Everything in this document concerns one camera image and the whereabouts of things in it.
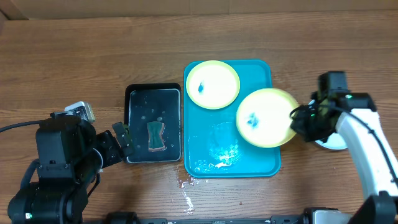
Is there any light blue plate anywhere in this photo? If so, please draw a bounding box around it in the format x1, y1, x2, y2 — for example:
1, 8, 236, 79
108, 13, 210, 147
315, 133, 348, 151

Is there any green and orange sponge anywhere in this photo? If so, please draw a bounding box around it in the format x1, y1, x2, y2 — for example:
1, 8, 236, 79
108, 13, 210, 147
147, 121, 166, 152

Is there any yellow-green plate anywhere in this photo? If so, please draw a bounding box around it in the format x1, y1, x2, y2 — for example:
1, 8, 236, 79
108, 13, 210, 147
185, 60, 241, 110
236, 88, 299, 148

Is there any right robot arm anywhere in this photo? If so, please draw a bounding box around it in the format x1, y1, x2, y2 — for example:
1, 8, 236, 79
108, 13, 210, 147
290, 71, 397, 224

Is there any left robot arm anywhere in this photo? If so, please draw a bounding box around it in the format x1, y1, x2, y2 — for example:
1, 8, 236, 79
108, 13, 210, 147
7, 115, 134, 223

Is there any black water tray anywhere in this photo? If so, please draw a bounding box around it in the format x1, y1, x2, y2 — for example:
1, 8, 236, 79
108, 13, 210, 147
124, 83, 182, 164

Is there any teal plastic tray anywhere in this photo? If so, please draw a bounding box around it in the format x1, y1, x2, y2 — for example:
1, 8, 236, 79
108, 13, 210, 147
183, 59, 282, 179

